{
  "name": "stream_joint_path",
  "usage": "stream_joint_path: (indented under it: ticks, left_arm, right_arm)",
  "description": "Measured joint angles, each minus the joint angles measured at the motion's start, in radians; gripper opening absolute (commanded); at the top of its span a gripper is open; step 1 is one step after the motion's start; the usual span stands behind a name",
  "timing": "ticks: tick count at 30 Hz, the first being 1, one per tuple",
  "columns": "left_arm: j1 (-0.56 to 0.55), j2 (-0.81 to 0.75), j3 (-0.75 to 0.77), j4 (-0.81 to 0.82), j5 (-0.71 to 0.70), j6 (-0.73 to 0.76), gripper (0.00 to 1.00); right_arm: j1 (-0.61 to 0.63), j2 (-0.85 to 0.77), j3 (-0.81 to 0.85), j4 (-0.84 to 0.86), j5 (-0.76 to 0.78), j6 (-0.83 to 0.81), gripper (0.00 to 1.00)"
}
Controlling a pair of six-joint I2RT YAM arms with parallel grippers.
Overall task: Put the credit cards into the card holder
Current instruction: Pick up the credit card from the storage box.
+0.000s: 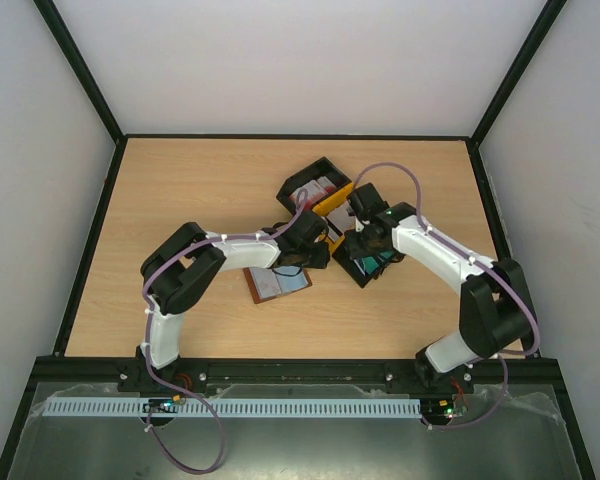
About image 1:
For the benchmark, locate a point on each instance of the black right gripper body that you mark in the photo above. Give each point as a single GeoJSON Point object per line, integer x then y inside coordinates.
{"type": "Point", "coordinates": [359, 244]}

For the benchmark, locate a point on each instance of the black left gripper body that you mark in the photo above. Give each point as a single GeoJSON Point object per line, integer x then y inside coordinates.
{"type": "Point", "coordinates": [312, 260]}

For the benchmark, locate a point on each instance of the brown leather card holder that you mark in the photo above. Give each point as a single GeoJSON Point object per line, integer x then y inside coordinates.
{"type": "Point", "coordinates": [270, 284]}

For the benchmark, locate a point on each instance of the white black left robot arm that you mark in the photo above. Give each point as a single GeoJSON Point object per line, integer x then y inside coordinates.
{"type": "Point", "coordinates": [179, 272]}

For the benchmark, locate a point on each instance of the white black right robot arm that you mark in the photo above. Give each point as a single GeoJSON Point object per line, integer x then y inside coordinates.
{"type": "Point", "coordinates": [495, 308]}

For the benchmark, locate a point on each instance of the teal card stack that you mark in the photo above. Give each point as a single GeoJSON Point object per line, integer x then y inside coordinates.
{"type": "Point", "coordinates": [369, 265]}

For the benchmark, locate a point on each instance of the red white card stack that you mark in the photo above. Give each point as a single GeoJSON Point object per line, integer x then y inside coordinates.
{"type": "Point", "coordinates": [317, 189]}

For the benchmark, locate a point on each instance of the black right tray compartment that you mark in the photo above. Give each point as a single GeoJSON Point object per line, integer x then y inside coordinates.
{"type": "Point", "coordinates": [342, 256]}

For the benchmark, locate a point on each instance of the black tray compartment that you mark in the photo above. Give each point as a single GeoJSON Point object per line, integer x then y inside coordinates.
{"type": "Point", "coordinates": [321, 167]}
{"type": "Point", "coordinates": [342, 256]}

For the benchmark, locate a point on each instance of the yellow middle tray compartment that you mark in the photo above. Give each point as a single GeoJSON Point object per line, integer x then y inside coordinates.
{"type": "Point", "coordinates": [335, 208]}

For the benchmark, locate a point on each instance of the black left tray compartment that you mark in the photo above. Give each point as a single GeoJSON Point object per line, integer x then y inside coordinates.
{"type": "Point", "coordinates": [321, 167]}

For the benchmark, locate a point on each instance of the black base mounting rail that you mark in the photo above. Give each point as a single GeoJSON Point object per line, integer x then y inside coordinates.
{"type": "Point", "coordinates": [206, 376]}

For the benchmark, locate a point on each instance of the light blue slotted cable duct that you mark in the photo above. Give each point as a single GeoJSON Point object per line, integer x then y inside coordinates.
{"type": "Point", "coordinates": [235, 408]}

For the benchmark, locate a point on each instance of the black metal cage frame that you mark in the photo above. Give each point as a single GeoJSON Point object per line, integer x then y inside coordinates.
{"type": "Point", "coordinates": [533, 368]}

